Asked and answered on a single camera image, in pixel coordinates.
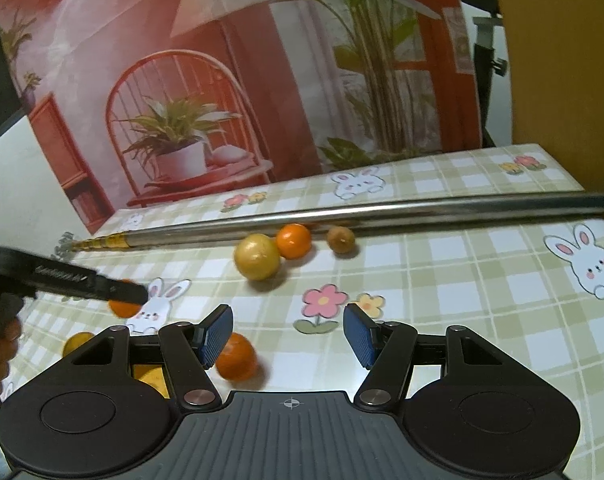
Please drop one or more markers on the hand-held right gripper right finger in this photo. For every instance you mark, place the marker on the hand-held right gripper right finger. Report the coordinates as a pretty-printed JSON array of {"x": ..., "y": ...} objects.
[{"x": 359, "y": 335}]

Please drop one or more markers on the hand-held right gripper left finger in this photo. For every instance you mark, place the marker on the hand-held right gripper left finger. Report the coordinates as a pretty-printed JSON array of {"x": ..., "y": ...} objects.
[{"x": 216, "y": 335}]

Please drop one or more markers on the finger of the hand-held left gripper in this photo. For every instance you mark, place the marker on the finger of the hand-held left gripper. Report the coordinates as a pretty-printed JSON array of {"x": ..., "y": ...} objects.
[{"x": 119, "y": 291}]

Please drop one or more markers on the orange tangerine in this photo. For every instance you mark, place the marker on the orange tangerine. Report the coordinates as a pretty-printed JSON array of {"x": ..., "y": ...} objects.
[
  {"x": 122, "y": 310},
  {"x": 237, "y": 357},
  {"x": 294, "y": 241}
]

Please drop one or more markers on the grey toothed rack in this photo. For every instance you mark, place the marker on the grey toothed rack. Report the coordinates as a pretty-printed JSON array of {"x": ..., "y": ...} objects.
[{"x": 66, "y": 244}]

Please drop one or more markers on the golden yellow pear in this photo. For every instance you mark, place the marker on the golden yellow pear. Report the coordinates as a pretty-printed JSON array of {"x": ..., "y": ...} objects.
[{"x": 257, "y": 257}]

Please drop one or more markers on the brown walnut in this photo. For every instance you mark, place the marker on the brown walnut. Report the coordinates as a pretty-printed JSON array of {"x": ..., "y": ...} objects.
[{"x": 341, "y": 239}]

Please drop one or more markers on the long metal pole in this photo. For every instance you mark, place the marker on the long metal pole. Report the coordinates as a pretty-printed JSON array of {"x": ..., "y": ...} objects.
[{"x": 381, "y": 212}]

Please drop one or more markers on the checkered bunny tablecloth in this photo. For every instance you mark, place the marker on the checkered bunny tablecloth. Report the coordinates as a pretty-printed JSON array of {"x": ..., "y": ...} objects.
[{"x": 481, "y": 285}]

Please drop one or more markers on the printed room backdrop cloth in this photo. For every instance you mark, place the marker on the printed room backdrop cloth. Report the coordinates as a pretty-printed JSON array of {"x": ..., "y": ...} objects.
[{"x": 282, "y": 85}]

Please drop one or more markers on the black office chair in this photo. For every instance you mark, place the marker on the black office chair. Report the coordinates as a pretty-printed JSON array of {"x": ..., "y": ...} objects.
[{"x": 481, "y": 60}]

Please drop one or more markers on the wooden panel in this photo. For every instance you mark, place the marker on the wooden panel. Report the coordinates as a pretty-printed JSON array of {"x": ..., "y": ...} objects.
[{"x": 556, "y": 60}]

